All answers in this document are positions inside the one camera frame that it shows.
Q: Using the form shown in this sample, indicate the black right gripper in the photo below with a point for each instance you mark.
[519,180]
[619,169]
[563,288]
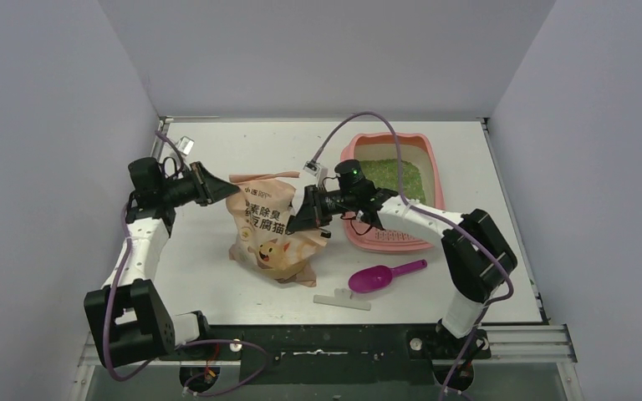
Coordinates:
[316,205]

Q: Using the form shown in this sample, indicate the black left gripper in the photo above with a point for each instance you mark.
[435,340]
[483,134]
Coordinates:
[208,188]

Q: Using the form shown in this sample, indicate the beige cat litter bag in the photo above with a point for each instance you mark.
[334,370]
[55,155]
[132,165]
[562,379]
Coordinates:
[261,210]

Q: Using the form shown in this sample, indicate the purple litter scoop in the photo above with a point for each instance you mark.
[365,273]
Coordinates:
[375,278]

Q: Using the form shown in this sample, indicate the white bag clip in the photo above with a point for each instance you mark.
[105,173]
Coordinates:
[342,299]

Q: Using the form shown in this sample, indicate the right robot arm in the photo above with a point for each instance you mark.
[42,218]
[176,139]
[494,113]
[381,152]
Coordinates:
[477,254]

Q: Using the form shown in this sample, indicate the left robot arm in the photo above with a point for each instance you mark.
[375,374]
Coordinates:
[127,316]

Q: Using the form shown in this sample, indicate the pink litter box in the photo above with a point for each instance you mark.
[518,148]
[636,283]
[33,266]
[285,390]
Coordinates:
[421,182]

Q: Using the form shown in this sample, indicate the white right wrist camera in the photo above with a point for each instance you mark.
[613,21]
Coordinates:
[318,171]

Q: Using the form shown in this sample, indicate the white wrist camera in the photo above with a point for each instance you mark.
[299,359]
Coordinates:
[318,171]
[185,145]

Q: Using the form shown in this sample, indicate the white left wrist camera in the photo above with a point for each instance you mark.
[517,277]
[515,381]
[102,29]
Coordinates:
[185,145]

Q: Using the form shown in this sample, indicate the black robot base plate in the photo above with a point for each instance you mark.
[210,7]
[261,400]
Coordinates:
[416,354]

